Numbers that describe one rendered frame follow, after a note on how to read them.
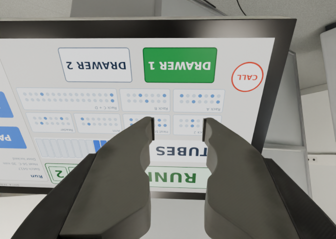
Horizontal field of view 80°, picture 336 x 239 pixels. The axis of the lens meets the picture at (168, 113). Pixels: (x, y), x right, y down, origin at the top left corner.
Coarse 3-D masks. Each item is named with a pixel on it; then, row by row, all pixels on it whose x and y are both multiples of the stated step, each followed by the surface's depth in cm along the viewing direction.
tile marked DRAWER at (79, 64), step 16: (64, 48) 26; (80, 48) 26; (96, 48) 26; (112, 48) 26; (128, 48) 25; (64, 64) 27; (80, 64) 27; (96, 64) 27; (112, 64) 27; (128, 64) 26; (80, 80) 28; (96, 80) 28; (112, 80) 28; (128, 80) 27
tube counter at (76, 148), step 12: (36, 144) 34; (48, 144) 33; (60, 144) 33; (72, 144) 33; (84, 144) 33; (96, 144) 33; (48, 156) 35; (60, 156) 35; (72, 156) 34; (84, 156) 34
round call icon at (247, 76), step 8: (232, 64) 26; (240, 64) 26; (248, 64) 26; (256, 64) 26; (264, 64) 26; (232, 72) 26; (240, 72) 26; (248, 72) 26; (256, 72) 26; (264, 72) 26; (232, 80) 27; (240, 80) 27; (248, 80) 27; (256, 80) 27; (232, 88) 27; (240, 88) 27; (248, 88) 27; (256, 88) 27
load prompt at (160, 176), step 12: (48, 168) 36; (60, 168) 36; (72, 168) 36; (156, 168) 35; (168, 168) 35; (180, 168) 34; (192, 168) 34; (204, 168) 34; (60, 180) 37; (156, 180) 36; (168, 180) 36; (180, 180) 36; (192, 180) 36; (204, 180) 36
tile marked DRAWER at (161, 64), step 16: (144, 48) 25; (160, 48) 25; (176, 48) 25; (192, 48) 25; (208, 48) 25; (144, 64) 26; (160, 64) 26; (176, 64) 26; (192, 64) 26; (208, 64) 26; (144, 80) 27; (160, 80) 27; (176, 80) 27; (192, 80) 27; (208, 80) 27
